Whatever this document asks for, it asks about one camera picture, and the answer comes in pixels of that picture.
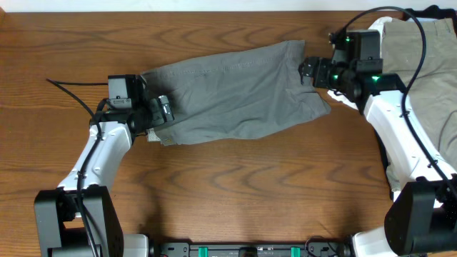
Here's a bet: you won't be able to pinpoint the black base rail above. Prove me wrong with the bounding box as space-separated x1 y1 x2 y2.
149 239 356 257

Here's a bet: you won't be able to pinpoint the dark grey shorts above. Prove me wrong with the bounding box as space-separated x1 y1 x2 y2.
142 40 331 146

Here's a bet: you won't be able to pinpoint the black garment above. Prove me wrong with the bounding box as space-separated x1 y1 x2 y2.
363 6 456 196

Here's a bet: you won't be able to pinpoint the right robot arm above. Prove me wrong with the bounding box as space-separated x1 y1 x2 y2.
298 57 456 256

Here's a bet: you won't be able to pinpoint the khaki shorts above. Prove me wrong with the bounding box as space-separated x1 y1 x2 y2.
381 19 456 168

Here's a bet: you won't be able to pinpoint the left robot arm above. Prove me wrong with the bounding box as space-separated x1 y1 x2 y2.
34 96 174 256

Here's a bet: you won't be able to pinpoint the white garment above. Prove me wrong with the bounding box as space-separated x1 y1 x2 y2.
328 17 405 113

